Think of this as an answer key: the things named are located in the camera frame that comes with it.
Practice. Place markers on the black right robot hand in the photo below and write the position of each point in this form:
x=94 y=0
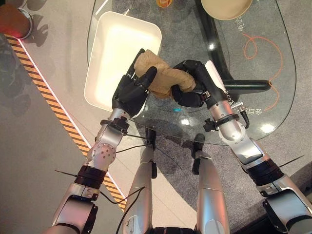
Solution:
x=195 y=73

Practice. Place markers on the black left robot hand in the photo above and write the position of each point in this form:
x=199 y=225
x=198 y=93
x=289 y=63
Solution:
x=129 y=91

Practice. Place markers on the tan cleaning cloth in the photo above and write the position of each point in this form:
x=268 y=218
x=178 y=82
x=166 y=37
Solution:
x=162 y=75

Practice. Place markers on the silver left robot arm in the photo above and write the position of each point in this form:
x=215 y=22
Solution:
x=95 y=165

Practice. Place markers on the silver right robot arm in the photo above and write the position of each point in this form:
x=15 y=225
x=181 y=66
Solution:
x=258 y=156

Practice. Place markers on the white rectangular basket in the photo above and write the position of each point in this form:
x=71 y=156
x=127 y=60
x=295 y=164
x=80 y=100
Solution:
x=120 y=62

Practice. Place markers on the black table base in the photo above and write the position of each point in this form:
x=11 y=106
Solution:
x=219 y=56

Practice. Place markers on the beige round bowl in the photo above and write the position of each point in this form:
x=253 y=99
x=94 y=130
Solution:
x=225 y=8

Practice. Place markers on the yellow black hazard tape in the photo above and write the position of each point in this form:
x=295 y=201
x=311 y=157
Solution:
x=56 y=107

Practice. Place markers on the orange cup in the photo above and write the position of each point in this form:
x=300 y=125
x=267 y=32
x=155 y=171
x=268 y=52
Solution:
x=165 y=3

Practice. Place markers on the silver left robot leg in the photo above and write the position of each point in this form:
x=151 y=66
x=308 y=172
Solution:
x=140 y=192

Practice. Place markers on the silver robot leg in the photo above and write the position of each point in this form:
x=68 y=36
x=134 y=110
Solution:
x=140 y=192
x=209 y=192

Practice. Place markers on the silver right robot leg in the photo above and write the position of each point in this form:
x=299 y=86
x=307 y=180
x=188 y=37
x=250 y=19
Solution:
x=209 y=192

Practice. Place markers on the brown round stool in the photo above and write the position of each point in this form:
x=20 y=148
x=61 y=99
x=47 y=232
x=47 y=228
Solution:
x=14 y=20

